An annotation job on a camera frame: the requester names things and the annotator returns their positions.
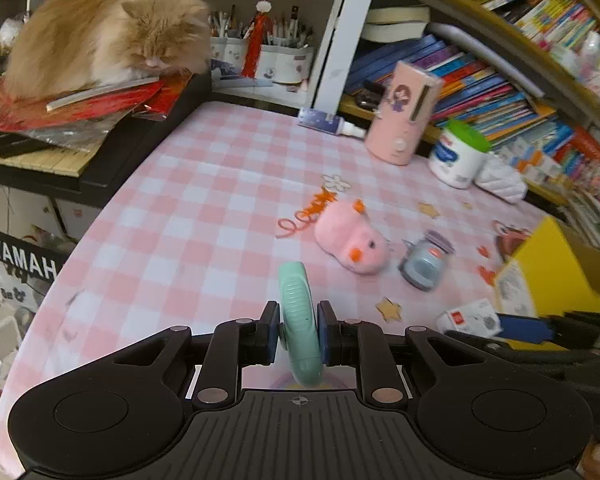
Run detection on white orange medicine box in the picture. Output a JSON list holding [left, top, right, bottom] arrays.
[[515, 160, 563, 186], [500, 142, 556, 166]]

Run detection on pink checkered tablecloth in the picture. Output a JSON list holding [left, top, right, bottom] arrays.
[[0, 101, 576, 480]]

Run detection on blue spray bottle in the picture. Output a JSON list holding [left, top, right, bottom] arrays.
[[297, 107, 368, 141]]

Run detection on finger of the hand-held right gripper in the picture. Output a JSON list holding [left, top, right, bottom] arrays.
[[495, 311, 600, 348]]

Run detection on small pink plush toy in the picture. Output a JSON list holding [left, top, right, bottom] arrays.
[[314, 199, 391, 276]]

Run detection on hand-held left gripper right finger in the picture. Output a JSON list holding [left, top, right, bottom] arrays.
[[317, 301, 491, 407]]

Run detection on white quilted purse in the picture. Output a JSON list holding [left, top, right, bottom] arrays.
[[475, 152, 528, 205]]

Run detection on grey purple toy car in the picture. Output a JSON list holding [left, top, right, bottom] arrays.
[[397, 230, 455, 292]]

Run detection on red glossy papers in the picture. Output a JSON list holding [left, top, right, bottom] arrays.
[[0, 72, 193, 133]]

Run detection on orange fluffy cat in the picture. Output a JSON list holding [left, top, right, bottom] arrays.
[[2, 0, 213, 101]]

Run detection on black electronic keyboard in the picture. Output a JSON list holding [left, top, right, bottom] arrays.
[[0, 72, 213, 206]]

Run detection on wooden bookshelf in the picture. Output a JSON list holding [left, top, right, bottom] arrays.
[[300, 0, 600, 256]]

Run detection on white storage bin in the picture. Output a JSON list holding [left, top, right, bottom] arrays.
[[0, 315, 23, 411]]

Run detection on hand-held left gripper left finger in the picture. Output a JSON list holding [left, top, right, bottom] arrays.
[[111, 301, 283, 407]]

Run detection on black keyboard stand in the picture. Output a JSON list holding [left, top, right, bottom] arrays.
[[0, 222, 61, 311]]

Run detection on white folder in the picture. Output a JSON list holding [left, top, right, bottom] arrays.
[[427, 22, 546, 98]]

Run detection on red boxed book set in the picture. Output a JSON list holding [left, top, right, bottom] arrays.
[[555, 127, 600, 176]]

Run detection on row of colourful books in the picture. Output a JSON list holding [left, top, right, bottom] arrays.
[[460, 0, 600, 56], [345, 35, 561, 141]]

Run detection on small white red-label box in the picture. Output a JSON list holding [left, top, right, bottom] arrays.
[[434, 298, 503, 337]]

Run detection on red tassel ornament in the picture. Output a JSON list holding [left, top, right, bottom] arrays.
[[241, 0, 273, 78]]

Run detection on white canister green lid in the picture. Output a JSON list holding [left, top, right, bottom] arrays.
[[427, 119, 492, 190]]

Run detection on thick cream book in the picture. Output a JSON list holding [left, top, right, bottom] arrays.
[[365, 6, 431, 25], [365, 22, 428, 43]]

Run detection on mint green plastic gadget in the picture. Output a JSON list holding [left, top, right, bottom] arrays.
[[278, 261, 327, 387]]

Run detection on white cups with brushes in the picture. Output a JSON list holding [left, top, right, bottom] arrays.
[[210, 5, 315, 86]]

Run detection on yellow cardboard box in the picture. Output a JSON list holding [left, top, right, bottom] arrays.
[[492, 216, 600, 318]]

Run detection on pink cylinder humidifier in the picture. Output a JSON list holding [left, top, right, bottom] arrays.
[[364, 60, 446, 167]]

